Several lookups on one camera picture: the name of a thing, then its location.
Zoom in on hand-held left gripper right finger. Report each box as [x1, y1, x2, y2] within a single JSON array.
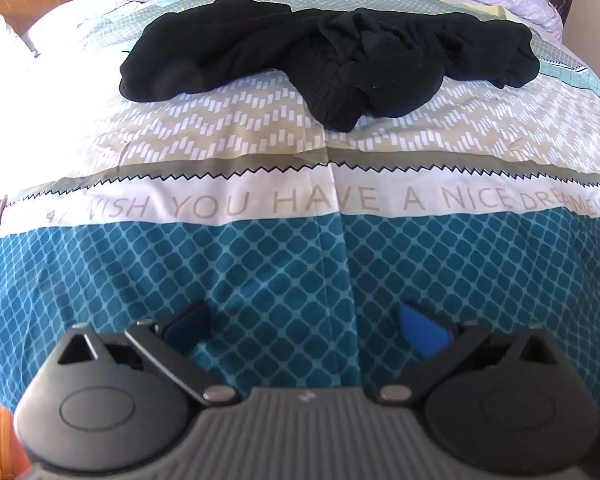
[[377, 301, 563, 405]]

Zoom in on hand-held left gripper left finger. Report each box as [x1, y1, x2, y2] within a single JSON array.
[[55, 301, 239, 405]]

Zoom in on patterned teal bed sheet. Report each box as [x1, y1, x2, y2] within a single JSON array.
[[0, 0, 600, 411]]

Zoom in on black pants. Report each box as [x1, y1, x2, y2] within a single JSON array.
[[118, 0, 541, 133]]

